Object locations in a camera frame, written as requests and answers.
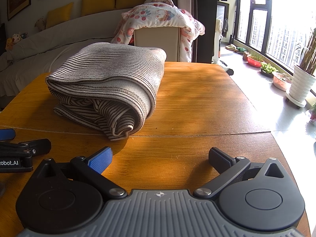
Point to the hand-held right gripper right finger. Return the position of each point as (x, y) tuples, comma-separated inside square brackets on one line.
[(219, 159)]

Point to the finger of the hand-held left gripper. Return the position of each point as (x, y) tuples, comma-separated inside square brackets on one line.
[(7, 134), (37, 145)]

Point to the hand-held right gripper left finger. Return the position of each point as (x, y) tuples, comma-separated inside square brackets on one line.
[(101, 159)]

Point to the striped knit garment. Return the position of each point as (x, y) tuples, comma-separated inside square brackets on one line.
[(111, 79)]

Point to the white curved sofa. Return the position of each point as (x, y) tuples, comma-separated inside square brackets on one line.
[(37, 54)]

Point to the black and white floor tool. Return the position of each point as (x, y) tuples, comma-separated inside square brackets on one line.
[(227, 68)]

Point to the yellow and white plush toys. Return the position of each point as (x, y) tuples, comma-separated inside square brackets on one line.
[(16, 40)]

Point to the round white plant trolley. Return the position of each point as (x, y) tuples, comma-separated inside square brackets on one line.
[(295, 101)]

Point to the pink planter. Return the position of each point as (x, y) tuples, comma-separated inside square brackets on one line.
[(281, 82)]

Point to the black pot with leafy greens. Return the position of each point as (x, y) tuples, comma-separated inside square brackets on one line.
[(269, 70)]

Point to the red basin with sprouts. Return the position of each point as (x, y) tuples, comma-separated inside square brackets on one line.
[(254, 61)]

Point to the small green potted plant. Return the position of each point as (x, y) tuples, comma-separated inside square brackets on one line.
[(313, 113)]

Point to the small brown pot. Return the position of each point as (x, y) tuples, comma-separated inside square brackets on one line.
[(246, 56)]

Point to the white ribbed plant pot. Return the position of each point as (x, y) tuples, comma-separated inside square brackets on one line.
[(301, 84)]

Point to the white standing appliance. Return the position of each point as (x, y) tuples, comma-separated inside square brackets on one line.
[(217, 44)]

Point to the beige plush toy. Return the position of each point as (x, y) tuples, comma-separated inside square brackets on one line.
[(40, 24)]

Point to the beige chair back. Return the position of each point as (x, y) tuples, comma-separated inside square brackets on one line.
[(156, 44)]

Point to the dark framed mirror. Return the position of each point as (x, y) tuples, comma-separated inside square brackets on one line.
[(222, 12)]

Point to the dark brown curtain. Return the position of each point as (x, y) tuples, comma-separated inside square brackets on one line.
[(197, 12)]

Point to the floral printed blanket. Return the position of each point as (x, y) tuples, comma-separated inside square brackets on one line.
[(158, 14)]

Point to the black window frame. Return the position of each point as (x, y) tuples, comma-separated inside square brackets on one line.
[(267, 29)]

